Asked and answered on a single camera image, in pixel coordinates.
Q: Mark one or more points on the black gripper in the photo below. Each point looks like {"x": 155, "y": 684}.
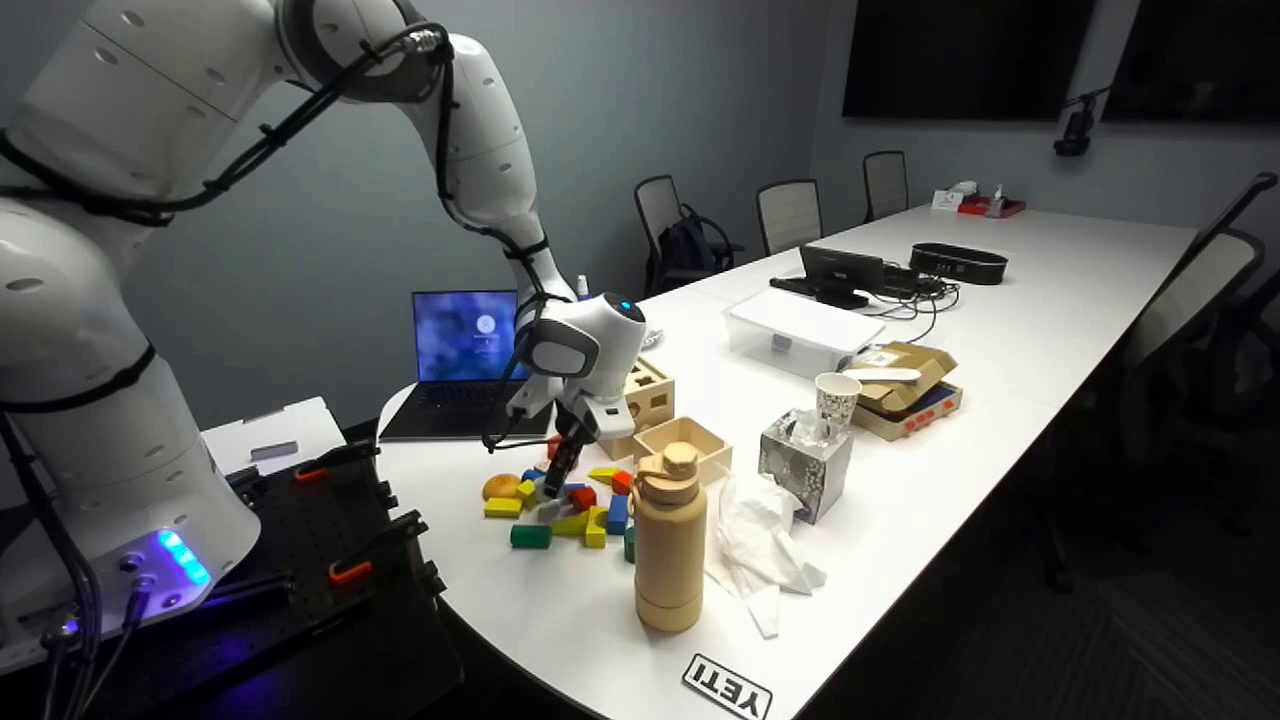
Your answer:
{"x": 572, "y": 425}

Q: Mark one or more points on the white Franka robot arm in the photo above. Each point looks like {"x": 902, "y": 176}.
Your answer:
{"x": 82, "y": 335}

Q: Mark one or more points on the small open wooden box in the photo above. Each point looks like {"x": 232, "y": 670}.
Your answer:
{"x": 687, "y": 444}

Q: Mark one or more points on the grey patterned tissue box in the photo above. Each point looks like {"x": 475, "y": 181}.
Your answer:
{"x": 807, "y": 465}

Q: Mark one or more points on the flat white box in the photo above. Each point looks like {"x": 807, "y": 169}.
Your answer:
{"x": 802, "y": 327}

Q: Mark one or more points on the open cardboard box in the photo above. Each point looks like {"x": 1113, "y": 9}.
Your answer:
{"x": 907, "y": 387}

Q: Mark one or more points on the small white box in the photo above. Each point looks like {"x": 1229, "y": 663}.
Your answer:
{"x": 944, "y": 201}

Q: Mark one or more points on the small red block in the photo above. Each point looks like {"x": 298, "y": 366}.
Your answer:
{"x": 587, "y": 498}

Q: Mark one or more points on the red round block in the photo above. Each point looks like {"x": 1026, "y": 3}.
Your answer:
{"x": 555, "y": 451}

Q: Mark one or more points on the yellow thin block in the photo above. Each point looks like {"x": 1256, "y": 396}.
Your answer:
{"x": 601, "y": 473}

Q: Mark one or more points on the yellow long block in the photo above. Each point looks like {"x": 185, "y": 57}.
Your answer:
{"x": 572, "y": 524}

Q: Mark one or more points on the orange red block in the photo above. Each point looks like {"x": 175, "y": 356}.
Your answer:
{"x": 621, "y": 480}

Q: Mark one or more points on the orange semicircle block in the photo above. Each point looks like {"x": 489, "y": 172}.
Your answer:
{"x": 503, "y": 485}

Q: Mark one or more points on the blue upright block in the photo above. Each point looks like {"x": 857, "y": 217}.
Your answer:
{"x": 618, "y": 515}

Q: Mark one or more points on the yellow square block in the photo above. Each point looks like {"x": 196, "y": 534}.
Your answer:
{"x": 594, "y": 534}

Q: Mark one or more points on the yellow flat block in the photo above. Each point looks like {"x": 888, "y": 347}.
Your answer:
{"x": 503, "y": 507}

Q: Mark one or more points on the green cylinder block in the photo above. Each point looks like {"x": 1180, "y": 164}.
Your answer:
{"x": 528, "y": 536}

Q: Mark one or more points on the green small block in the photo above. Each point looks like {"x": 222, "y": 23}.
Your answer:
{"x": 631, "y": 544}

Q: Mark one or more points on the wooden shape sorter cube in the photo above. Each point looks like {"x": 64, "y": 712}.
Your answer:
{"x": 652, "y": 388}

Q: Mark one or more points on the tan insulated bottle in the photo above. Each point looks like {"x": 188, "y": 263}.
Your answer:
{"x": 670, "y": 544}

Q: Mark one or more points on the open black laptop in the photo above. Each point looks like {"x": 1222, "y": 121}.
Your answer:
{"x": 461, "y": 341}

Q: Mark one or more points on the white round puck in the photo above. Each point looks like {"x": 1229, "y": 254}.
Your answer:
{"x": 650, "y": 331}

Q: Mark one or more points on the small spray bottle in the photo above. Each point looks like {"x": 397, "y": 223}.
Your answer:
{"x": 583, "y": 284}

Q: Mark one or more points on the orange clamp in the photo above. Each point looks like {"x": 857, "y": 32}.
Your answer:
{"x": 350, "y": 573}

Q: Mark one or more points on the black backpack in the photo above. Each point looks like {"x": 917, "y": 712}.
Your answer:
{"x": 698, "y": 248}

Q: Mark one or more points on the black robot cart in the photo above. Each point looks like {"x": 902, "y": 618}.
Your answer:
{"x": 333, "y": 624}

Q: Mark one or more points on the white paper cup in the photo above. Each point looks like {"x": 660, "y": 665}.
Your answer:
{"x": 838, "y": 402}

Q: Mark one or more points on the white paper sheet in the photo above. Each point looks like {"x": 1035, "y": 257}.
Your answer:
{"x": 282, "y": 428}

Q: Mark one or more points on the black monitor device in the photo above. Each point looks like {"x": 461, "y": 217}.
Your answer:
{"x": 844, "y": 269}

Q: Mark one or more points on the black oval case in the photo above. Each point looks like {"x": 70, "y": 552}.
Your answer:
{"x": 959, "y": 263}

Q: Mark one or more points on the red tray with items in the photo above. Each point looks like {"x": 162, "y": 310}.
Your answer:
{"x": 994, "y": 205}

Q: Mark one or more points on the large grey office chair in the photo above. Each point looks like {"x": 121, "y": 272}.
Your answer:
{"x": 1194, "y": 302}

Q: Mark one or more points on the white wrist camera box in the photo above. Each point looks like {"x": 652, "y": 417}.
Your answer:
{"x": 618, "y": 421}

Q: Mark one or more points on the wall television screen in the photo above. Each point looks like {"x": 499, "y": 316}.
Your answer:
{"x": 966, "y": 57}
{"x": 1194, "y": 63}

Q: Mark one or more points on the black camera on stand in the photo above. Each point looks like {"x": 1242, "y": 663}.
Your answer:
{"x": 1077, "y": 130}

